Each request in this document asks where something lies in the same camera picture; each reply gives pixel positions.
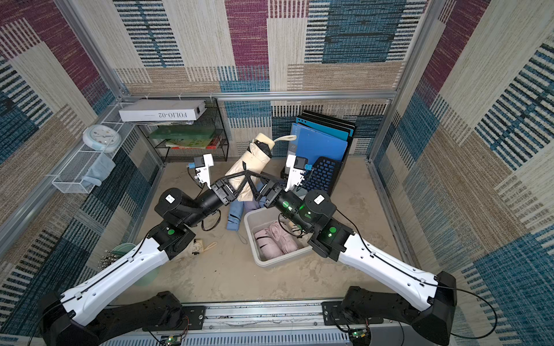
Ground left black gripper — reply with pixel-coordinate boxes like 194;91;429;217
180;172;247;231

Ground light blue umbrella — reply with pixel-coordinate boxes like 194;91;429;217
226;200;244;232

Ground white plastic storage box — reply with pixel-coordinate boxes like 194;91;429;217
243;208;312;268

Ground cream striped umbrella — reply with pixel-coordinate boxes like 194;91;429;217
287;221;311;244

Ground beige umbrella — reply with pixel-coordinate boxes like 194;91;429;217
190;239;217;256

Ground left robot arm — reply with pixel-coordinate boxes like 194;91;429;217
38;170;271;345

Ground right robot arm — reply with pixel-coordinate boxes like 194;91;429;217
247;172;457;345

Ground white folio box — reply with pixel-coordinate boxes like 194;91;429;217
119;99;206;123

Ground black mesh file holder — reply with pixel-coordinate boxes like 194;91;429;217
284;157;342;195

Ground green book on shelf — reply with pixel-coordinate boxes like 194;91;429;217
149;125;216;141

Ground teal file folder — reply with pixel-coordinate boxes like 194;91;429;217
296;116;356;141

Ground light blue cloth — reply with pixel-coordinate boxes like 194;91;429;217
82;154;115;187

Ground green pen cup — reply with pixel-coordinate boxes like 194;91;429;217
98;243;160;287

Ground white round clock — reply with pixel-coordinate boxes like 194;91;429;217
82;125;122;154

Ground black wire shelf rack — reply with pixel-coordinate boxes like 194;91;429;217
138;98;229;164

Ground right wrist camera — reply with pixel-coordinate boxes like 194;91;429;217
285;155;312;191

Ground white wire wall basket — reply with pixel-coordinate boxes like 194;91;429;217
52;102;134;194

